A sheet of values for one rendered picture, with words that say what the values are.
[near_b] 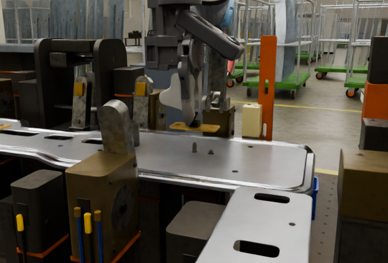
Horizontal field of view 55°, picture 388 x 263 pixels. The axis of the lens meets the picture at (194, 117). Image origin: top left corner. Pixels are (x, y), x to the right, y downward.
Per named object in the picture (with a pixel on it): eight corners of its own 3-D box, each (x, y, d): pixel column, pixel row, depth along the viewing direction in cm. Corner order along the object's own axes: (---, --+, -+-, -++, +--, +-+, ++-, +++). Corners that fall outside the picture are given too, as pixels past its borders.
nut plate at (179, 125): (168, 128, 65) (168, 121, 64) (176, 123, 68) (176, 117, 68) (215, 132, 62) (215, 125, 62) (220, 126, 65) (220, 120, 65)
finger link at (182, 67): (186, 97, 64) (186, 45, 63) (196, 97, 63) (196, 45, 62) (175, 100, 60) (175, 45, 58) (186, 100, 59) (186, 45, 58)
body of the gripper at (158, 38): (163, 68, 69) (160, 0, 66) (208, 69, 66) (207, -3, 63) (144, 73, 62) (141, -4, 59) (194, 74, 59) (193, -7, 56)
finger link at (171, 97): (163, 123, 66) (163, 71, 64) (195, 126, 64) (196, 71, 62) (156, 126, 63) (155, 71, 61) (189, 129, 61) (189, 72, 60)
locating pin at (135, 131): (119, 154, 70) (118, 120, 68) (127, 149, 73) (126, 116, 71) (135, 156, 69) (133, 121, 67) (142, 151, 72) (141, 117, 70)
